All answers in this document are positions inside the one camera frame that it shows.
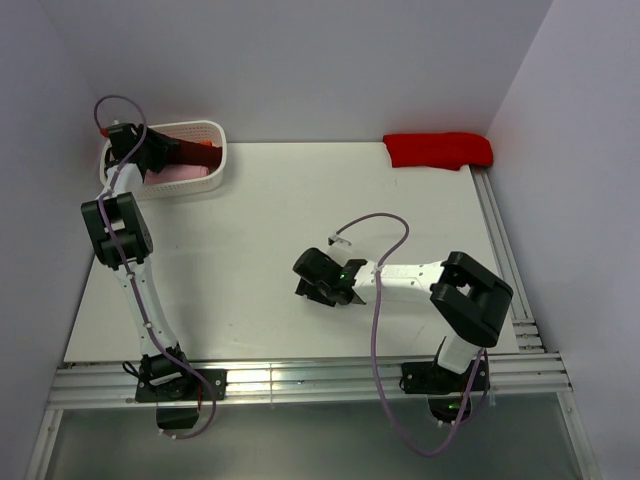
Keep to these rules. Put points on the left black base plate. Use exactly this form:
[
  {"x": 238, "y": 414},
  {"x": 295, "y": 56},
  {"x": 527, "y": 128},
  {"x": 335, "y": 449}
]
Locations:
[{"x": 210, "y": 382}]

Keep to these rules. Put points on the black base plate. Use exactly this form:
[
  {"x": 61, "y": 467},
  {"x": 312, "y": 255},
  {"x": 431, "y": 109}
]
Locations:
[
  {"x": 420, "y": 377},
  {"x": 210, "y": 382}
]

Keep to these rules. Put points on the white plastic basket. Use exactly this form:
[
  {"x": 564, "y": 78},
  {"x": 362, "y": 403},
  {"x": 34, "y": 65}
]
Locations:
[{"x": 193, "y": 131}]

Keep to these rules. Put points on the pink rolled t-shirt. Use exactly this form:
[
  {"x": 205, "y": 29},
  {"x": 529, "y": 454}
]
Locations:
[{"x": 176, "y": 173}]

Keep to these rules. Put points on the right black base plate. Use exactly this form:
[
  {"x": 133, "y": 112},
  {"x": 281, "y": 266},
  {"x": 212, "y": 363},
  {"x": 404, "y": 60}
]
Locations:
[{"x": 420, "y": 377}]

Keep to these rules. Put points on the aluminium front rail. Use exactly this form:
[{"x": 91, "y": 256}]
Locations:
[{"x": 107, "y": 386}]

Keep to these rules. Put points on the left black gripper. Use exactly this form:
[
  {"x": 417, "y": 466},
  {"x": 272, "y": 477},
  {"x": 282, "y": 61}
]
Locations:
[{"x": 161, "y": 144}]

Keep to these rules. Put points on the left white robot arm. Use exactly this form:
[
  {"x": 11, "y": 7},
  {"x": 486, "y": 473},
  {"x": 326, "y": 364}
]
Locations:
[{"x": 122, "y": 242}]

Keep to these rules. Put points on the bright red folded t-shirt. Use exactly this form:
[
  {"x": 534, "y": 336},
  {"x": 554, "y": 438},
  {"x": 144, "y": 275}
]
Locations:
[{"x": 449, "y": 150}]

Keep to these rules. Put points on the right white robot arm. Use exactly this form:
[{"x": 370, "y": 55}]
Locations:
[{"x": 471, "y": 299}]

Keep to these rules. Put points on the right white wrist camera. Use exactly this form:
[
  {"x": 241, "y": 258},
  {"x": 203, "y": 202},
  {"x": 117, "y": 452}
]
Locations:
[{"x": 339, "y": 250}]

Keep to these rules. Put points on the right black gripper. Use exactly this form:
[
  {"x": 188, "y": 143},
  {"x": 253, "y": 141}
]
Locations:
[{"x": 305, "y": 286}]

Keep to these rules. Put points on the dark red t-shirt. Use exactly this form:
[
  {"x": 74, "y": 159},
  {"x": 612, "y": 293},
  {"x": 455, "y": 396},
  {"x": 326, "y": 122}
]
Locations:
[{"x": 192, "y": 153}]

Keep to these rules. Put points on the aluminium side rail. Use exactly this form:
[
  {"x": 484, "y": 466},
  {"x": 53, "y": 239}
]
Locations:
[{"x": 526, "y": 331}]

